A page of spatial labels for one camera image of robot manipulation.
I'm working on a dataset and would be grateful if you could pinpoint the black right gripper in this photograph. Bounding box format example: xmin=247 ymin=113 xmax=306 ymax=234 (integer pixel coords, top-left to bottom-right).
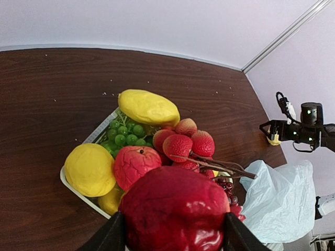
xmin=259 ymin=120 xmax=300 ymax=143

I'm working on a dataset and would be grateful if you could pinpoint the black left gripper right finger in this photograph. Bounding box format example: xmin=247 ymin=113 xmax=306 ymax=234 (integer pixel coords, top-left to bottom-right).
xmin=224 ymin=212 xmax=270 ymax=251

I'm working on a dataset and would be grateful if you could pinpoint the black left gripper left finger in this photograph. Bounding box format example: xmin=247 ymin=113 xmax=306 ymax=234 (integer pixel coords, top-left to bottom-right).
xmin=77 ymin=212 xmax=126 ymax=251

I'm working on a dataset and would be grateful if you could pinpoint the light blue plastic bag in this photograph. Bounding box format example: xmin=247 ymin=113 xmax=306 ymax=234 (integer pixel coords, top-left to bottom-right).
xmin=240 ymin=160 xmax=316 ymax=243

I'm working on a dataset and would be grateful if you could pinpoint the dark red fruit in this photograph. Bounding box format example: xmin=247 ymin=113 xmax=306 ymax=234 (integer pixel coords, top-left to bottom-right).
xmin=119 ymin=167 xmax=230 ymax=250

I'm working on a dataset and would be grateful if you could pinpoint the red lychee bunch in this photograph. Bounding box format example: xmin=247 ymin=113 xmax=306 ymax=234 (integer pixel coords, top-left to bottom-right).
xmin=152 ymin=118 xmax=256 ymax=179

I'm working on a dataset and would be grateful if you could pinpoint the pale yellow wrinkled fruit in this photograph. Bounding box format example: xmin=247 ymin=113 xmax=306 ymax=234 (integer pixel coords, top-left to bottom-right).
xmin=266 ymin=134 xmax=281 ymax=146

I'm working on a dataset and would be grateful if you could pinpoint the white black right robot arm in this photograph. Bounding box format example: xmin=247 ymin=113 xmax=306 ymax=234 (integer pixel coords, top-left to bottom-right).
xmin=259 ymin=99 xmax=334 ymax=153

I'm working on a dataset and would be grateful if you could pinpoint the long yellow fruit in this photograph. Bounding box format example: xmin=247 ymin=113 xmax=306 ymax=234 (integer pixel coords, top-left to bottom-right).
xmin=118 ymin=89 xmax=180 ymax=127

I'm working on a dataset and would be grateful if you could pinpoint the small yellow lemon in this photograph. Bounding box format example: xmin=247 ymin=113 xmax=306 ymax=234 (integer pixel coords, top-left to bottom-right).
xmin=98 ymin=184 xmax=124 ymax=216

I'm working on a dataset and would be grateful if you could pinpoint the dark purple grape bunch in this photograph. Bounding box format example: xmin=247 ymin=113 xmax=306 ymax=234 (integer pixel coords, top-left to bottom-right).
xmin=214 ymin=176 xmax=247 ymax=223

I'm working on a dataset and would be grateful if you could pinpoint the large yellow lemon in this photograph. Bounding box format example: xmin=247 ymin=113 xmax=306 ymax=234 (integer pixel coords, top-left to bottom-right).
xmin=64 ymin=143 xmax=116 ymax=197

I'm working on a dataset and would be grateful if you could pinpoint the red apple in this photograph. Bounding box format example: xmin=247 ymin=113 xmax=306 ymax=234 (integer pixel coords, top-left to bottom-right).
xmin=113 ymin=146 xmax=162 ymax=191

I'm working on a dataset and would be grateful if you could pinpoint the green grape bunch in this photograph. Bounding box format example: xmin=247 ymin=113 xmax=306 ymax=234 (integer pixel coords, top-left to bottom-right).
xmin=99 ymin=110 xmax=153 ymax=159

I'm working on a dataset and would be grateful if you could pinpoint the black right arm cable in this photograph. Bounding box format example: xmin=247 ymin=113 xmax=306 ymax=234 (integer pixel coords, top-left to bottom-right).
xmin=275 ymin=91 xmax=291 ymax=121

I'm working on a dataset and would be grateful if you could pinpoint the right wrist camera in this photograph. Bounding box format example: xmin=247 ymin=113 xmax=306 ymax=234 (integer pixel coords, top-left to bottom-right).
xmin=280 ymin=97 xmax=296 ymax=124

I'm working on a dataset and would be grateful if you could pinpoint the right aluminium frame post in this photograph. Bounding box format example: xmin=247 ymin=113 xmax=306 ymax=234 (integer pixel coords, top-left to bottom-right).
xmin=241 ymin=0 xmax=334 ymax=74

